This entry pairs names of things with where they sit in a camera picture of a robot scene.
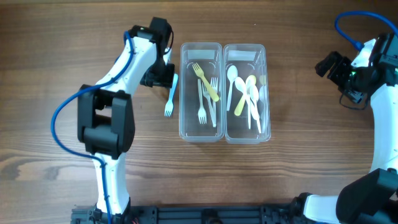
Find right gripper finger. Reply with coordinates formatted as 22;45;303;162
315;61;328;77
324;51;342;65

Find light blue plastic fork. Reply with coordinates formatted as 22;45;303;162
164;73;178;117

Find yellow plastic fork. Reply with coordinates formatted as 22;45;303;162
192;63;220;102

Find translucent white plastic fork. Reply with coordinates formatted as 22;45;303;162
201;83;216;128

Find yellow plastic spoon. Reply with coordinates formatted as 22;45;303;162
233;75;258;117

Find white spoon thick handle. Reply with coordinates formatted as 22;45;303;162
249;85;262;134

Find white spoon thin handle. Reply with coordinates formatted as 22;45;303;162
226;65;238;111

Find translucent white plastic spoon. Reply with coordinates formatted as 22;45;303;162
245;76;252;129

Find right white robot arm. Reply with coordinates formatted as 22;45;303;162
289;33;397;223

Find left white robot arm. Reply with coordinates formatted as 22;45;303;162
78;17;175;223

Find left clear plastic container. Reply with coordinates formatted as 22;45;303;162
179;42;225;142

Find clear plastic container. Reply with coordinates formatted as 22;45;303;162
223;44;271;144
179;42;225;142

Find right clear plastic container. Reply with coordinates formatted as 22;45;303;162
223;44;271;144

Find left blue cable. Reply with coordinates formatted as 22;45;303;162
50;30;135;224

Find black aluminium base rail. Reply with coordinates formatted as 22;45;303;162
70;203;346;224

